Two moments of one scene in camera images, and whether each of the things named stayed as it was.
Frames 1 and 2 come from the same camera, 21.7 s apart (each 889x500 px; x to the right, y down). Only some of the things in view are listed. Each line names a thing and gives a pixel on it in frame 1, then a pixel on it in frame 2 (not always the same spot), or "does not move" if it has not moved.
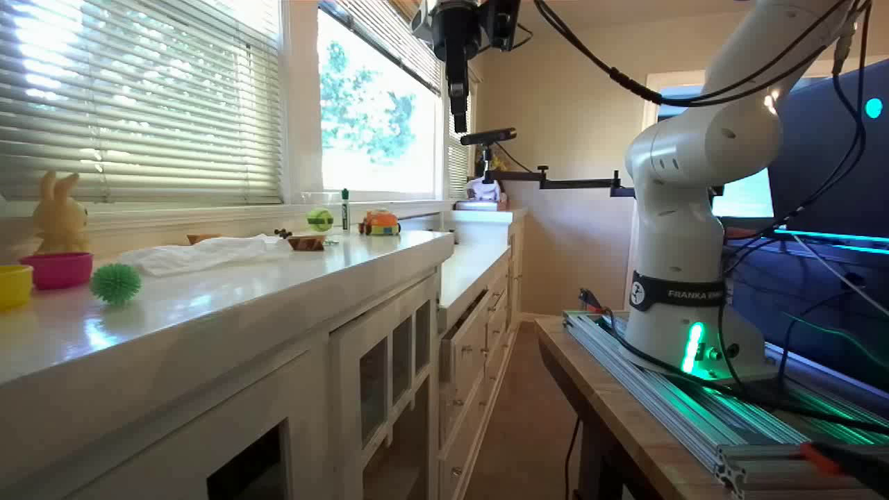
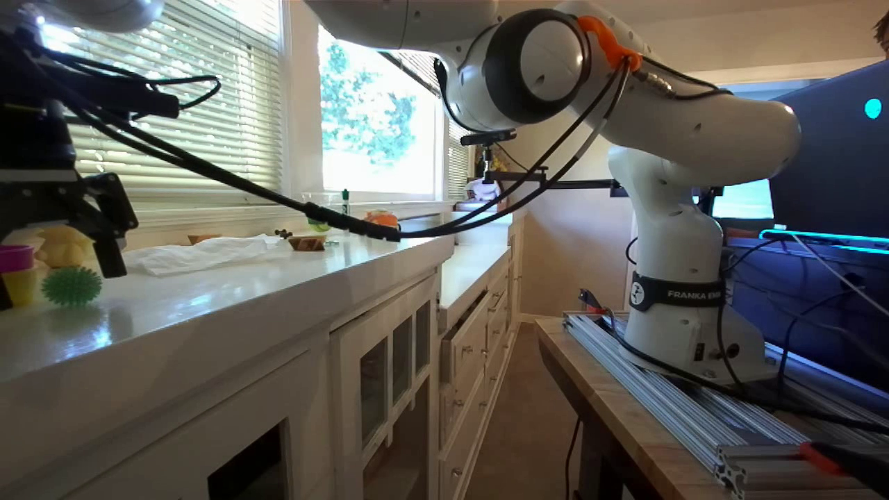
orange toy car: [378, 222] does not move
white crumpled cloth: [215, 253] does not move
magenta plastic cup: [61, 270] -> [16, 256]
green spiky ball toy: [114, 281] -> [72, 288]
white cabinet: [339, 370] does not move
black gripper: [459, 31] -> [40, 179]
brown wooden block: [307, 242] does not move
